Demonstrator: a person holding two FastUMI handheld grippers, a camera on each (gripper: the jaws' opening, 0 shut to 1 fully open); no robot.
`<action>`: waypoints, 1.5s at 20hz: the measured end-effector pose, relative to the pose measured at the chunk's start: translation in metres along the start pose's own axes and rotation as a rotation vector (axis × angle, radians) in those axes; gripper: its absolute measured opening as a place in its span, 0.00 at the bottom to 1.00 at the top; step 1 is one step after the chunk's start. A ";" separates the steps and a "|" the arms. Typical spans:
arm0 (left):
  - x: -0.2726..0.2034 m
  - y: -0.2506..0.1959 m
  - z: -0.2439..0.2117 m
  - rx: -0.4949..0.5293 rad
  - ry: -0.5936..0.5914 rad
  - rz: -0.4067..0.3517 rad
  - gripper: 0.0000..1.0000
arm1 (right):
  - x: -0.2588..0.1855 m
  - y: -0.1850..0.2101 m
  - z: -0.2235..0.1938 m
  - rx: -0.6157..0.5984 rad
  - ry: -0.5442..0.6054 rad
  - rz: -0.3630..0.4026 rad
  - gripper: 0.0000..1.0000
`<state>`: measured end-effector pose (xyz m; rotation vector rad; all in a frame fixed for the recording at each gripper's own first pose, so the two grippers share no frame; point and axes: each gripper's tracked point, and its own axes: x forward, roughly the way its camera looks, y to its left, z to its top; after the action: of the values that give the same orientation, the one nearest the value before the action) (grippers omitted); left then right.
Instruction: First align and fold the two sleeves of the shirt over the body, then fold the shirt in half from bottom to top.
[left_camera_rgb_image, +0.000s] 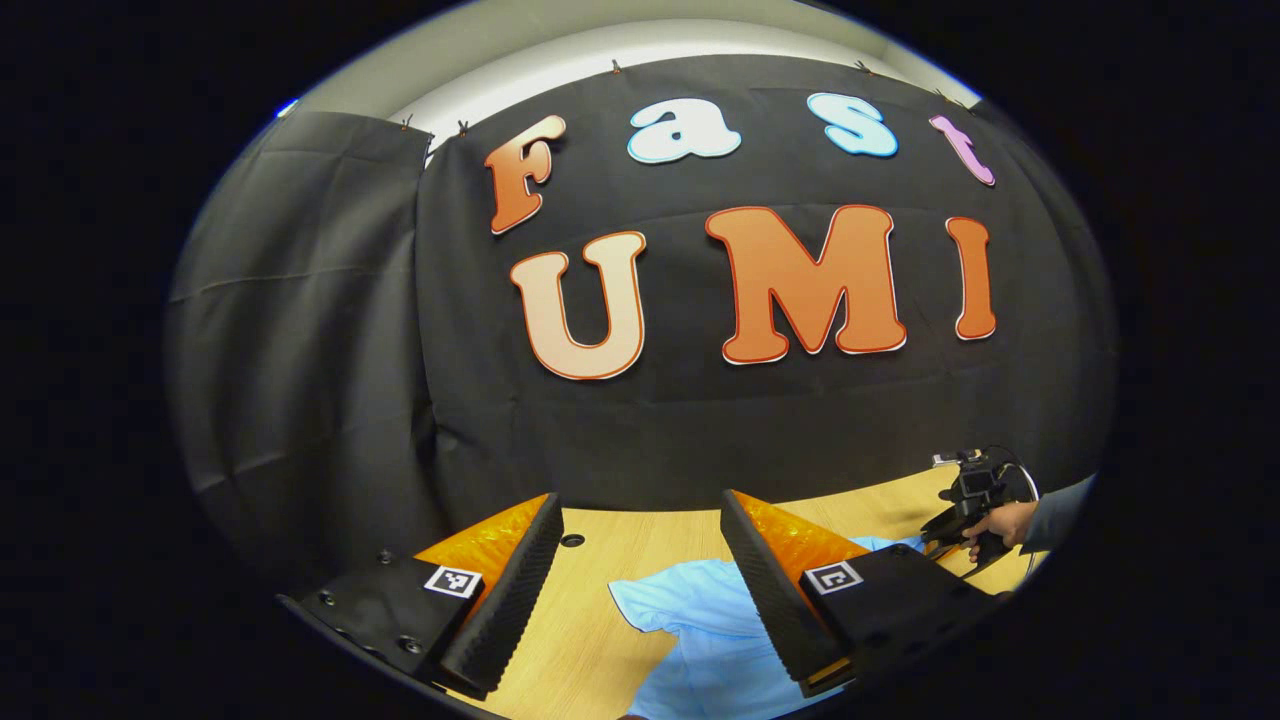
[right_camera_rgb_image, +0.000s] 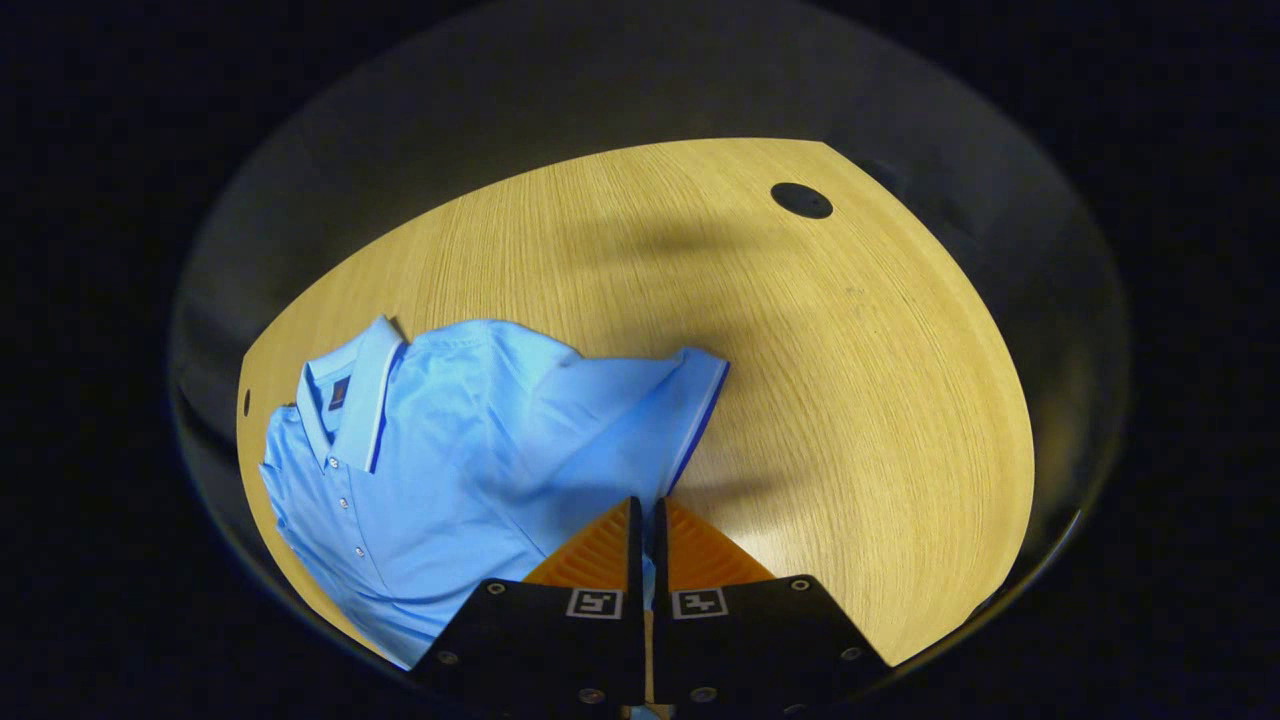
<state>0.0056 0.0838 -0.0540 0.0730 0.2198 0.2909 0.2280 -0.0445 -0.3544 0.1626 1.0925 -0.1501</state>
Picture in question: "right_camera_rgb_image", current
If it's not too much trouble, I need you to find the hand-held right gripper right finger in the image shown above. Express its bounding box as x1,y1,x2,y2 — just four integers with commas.
652,495,893,713

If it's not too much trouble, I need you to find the light blue T-shirt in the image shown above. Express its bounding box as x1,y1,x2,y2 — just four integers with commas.
258,315,731,671

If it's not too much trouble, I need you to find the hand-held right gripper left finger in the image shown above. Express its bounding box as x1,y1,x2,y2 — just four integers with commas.
410,495,648,711

